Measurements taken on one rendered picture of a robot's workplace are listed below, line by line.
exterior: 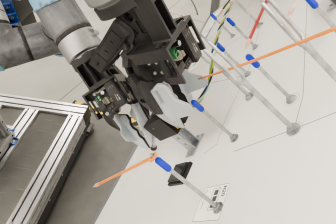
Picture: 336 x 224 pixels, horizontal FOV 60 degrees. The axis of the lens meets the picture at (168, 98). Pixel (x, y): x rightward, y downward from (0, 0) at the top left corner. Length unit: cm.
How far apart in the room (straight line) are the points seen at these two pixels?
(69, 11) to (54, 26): 4
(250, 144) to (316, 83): 11
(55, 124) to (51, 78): 73
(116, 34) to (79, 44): 19
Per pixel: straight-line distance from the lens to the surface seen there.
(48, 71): 257
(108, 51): 40
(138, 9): 33
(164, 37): 34
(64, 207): 176
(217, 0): 138
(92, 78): 53
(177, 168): 49
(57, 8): 58
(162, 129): 48
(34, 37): 66
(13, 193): 165
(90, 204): 173
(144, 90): 38
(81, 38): 55
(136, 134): 58
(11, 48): 66
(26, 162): 172
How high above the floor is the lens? 152
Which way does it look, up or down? 45 degrees down
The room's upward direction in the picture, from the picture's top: straight up
